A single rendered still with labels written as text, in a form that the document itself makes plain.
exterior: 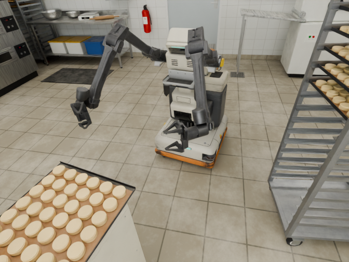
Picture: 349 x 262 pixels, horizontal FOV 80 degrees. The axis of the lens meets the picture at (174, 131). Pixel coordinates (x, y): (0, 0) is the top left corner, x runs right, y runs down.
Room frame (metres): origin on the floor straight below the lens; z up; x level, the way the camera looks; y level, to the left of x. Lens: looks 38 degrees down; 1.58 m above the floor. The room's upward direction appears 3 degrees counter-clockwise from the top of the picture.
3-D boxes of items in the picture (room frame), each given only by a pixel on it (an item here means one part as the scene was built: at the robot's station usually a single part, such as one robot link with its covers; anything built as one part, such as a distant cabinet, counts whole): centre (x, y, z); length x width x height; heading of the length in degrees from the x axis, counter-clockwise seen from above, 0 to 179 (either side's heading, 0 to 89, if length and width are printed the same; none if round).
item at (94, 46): (4.76, 1.54, 0.36); 0.46 x 0.38 x 0.26; 168
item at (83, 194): (0.50, 0.36, 0.91); 0.05 x 0.05 x 0.02
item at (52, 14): (4.95, 2.37, 0.95); 0.39 x 0.39 x 0.14
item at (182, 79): (1.50, -0.08, 0.87); 0.28 x 0.16 x 0.22; 65
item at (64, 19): (4.84, 1.83, 0.49); 1.90 x 0.72 x 0.98; 76
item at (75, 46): (4.87, 1.98, 0.36); 0.46 x 0.38 x 0.26; 166
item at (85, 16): (4.74, 1.57, 0.92); 0.32 x 0.30 x 0.09; 173
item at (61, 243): (0.32, 0.38, 0.91); 0.05 x 0.05 x 0.02
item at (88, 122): (0.94, 0.48, 0.95); 0.09 x 0.07 x 0.07; 20
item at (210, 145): (1.77, -0.20, 0.16); 0.67 x 0.64 x 0.25; 155
